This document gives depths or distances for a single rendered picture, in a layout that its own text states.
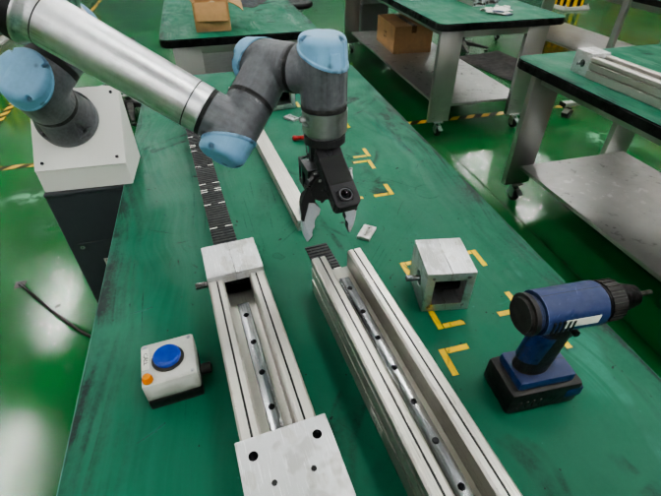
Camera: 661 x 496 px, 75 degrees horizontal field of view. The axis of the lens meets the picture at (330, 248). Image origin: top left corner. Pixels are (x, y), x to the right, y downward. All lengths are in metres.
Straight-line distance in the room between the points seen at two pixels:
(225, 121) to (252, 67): 0.10
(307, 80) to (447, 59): 2.59
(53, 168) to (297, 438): 1.00
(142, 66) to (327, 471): 0.58
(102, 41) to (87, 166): 0.62
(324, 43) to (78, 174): 0.84
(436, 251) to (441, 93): 2.55
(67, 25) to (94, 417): 0.56
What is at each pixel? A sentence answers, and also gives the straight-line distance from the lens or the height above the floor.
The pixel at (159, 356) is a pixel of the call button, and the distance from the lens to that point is 0.71.
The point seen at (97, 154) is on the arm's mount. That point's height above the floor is 0.87.
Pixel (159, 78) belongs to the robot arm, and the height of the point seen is 1.19.
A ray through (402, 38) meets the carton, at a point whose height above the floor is 0.35.
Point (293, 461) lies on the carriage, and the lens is 0.53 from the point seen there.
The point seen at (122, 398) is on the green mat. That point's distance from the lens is 0.78.
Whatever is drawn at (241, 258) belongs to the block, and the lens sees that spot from 0.80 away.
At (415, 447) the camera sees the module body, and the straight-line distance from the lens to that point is 0.59.
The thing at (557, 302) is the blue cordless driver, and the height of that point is 1.00.
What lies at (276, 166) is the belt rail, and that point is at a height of 0.81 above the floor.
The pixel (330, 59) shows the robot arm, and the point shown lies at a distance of 0.67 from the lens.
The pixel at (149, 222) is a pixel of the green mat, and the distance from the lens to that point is 1.12.
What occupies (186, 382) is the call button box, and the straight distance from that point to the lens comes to 0.71.
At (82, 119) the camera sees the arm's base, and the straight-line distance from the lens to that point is 1.28.
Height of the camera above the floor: 1.39
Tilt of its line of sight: 39 degrees down
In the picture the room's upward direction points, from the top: straight up
